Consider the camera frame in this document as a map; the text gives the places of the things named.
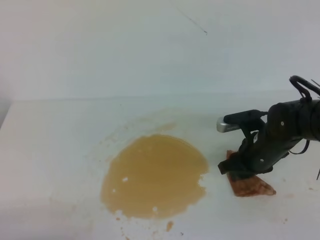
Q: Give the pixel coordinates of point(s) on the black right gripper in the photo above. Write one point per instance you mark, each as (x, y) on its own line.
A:
(285, 125)

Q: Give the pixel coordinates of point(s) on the brown stained wet rag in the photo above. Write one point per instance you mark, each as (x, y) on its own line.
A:
(249, 187)

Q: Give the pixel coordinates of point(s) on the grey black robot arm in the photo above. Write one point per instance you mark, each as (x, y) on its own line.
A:
(315, 120)

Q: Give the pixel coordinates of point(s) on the brown coffee spill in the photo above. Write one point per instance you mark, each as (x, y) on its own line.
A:
(156, 176)

